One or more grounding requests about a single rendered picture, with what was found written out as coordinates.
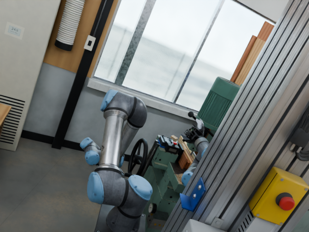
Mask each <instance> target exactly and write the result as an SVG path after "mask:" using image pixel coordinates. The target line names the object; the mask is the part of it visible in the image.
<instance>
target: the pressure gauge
mask: <svg viewBox="0 0 309 232"><path fill-rule="evenodd" d="M156 210H157V205H156V204H155V203H150V204H149V213H151V215H153V214H154V213H155V212H156Z"/></svg>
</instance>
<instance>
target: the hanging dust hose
mask: <svg viewBox="0 0 309 232"><path fill-rule="evenodd" d="M84 2H85V0H66V4H65V5H66V6H64V7H65V8H64V12H63V13H64V14H63V16H62V18H61V23H60V27H59V28H60V29H58V30H59V31H58V35H57V38H56V41H55V46H56V47H58V48H60V49H63V50H66V51H71V50H72V47H73V41H74V39H75V36H76V35H75V34H76V32H77V28H78V25H79V24H78V23H79V21H80V20H79V19H80V17H81V13H82V10H83V8H84V7H83V6H84Z"/></svg>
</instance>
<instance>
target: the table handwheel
mask: <svg viewBox="0 0 309 232"><path fill-rule="evenodd" d="M142 143H143V157H142V156H140V149H141V144H142ZM137 149H138V151H137ZM136 151H137V154H135V153H136ZM147 155H148V143H147V140H146V139H144V138H141V139H139V140H138V141H137V143H136V144H135V146H134V148H133V150H132V153H131V156H130V159H129V164H128V173H129V174H132V170H133V168H134V167H135V165H136V164H138V165H140V167H139V170H138V172H137V173H136V175H139V176H140V175H141V174H142V172H143V169H144V167H145V164H146V163H147V161H148V160H147Z"/></svg>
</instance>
